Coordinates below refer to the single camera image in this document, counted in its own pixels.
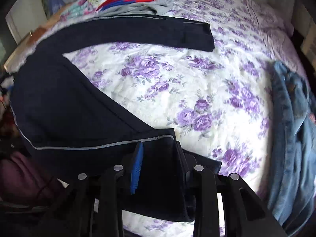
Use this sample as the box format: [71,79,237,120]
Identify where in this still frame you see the dark navy track pants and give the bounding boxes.
[10,15,214,222]

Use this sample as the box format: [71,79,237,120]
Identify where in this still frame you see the blue denim jeans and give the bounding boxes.
[267,61,315,236]

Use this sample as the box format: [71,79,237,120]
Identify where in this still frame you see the purple floral bed sheet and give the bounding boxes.
[4,0,308,237]

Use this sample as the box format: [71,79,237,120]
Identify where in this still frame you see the brown orange pillow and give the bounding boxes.
[27,17,59,46]

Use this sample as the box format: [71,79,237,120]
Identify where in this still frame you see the colourful floral folded blanket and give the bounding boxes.
[60,0,144,22]

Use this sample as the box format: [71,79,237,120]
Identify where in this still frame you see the grey folded garment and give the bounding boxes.
[98,0,174,17]

